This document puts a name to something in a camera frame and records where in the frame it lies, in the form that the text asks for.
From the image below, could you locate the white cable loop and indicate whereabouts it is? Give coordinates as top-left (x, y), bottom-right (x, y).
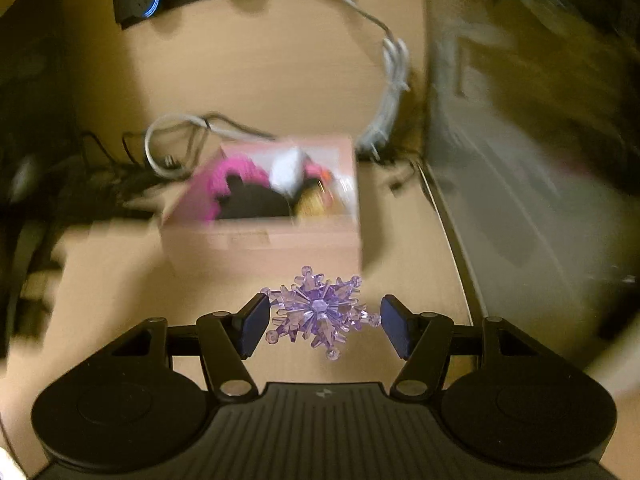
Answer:
top-left (144, 112), bottom-right (278, 179)

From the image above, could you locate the black plush toy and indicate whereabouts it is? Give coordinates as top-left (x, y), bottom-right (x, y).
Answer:
top-left (217, 175), bottom-right (296, 221)

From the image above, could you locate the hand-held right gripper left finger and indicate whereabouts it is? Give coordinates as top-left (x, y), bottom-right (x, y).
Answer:
top-left (107, 292), bottom-right (273, 398)

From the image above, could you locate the purple crystal snowflake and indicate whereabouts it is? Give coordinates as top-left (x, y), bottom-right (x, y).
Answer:
top-left (260, 266), bottom-right (382, 362)

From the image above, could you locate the grey computer case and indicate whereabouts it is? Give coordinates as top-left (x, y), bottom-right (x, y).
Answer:
top-left (422, 0), bottom-right (640, 376)

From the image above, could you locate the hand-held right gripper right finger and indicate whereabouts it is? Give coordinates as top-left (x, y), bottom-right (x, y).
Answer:
top-left (380, 294), bottom-right (531, 398)

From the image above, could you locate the pink cardboard box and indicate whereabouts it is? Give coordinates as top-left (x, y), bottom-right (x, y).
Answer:
top-left (159, 134), bottom-right (362, 276)

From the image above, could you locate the black computer monitor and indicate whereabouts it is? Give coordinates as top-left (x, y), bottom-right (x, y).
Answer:
top-left (0, 0), bottom-right (68, 211)

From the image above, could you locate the gold wrapped candy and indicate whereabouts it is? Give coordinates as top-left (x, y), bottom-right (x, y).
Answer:
top-left (295, 180), bottom-right (336, 218)

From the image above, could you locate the white cable bundle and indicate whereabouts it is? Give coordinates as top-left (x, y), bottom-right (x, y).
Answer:
top-left (300, 0), bottom-right (413, 158)

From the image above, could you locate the pink hairbrush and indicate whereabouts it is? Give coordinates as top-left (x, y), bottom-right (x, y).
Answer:
top-left (192, 156), bottom-right (271, 223)

